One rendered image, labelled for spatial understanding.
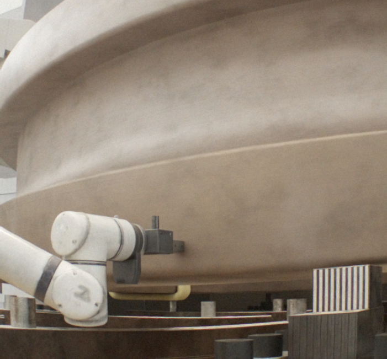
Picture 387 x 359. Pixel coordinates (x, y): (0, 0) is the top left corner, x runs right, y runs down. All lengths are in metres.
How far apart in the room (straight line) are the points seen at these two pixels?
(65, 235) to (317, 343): 0.50
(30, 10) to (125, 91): 2.94
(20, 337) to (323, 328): 1.02
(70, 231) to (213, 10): 0.74
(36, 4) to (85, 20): 2.93
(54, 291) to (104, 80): 1.07
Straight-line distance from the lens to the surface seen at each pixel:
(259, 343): 1.15
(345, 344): 1.05
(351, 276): 1.16
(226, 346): 1.03
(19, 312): 1.89
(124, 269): 1.35
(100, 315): 1.24
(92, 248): 1.23
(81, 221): 1.22
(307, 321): 1.06
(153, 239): 1.35
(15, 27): 4.52
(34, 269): 1.10
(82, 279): 1.08
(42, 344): 1.88
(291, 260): 1.36
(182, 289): 4.63
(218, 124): 1.66
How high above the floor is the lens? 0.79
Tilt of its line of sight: 11 degrees up
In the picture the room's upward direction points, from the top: straight up
